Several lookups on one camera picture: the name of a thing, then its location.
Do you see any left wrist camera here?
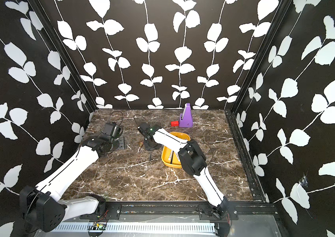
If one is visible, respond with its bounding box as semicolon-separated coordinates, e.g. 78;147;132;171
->
101;122;123;143

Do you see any small green circuit board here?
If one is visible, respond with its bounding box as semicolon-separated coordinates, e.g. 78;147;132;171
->
88;222;107;233

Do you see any purple plastic stand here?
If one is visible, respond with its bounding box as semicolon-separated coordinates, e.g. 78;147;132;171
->
179;103;193;128

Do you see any yellow plastic storage box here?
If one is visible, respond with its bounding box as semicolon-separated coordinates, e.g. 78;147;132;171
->
161;131;191;168

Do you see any white handled spoon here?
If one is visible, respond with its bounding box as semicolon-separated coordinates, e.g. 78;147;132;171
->
169;150;174;164

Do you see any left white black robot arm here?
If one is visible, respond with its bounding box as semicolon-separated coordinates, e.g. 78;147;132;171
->
19;136;126;232

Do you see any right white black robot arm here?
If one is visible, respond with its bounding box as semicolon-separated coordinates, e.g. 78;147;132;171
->
137;122;230;219

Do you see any black front mounting rail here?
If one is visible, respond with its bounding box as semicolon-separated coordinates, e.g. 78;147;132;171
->
78;201;278;221

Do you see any red small block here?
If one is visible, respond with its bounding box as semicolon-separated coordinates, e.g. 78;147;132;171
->
170;121;179;127

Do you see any white perforated strip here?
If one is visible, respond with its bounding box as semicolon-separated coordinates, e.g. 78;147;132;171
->
52;222;217;234

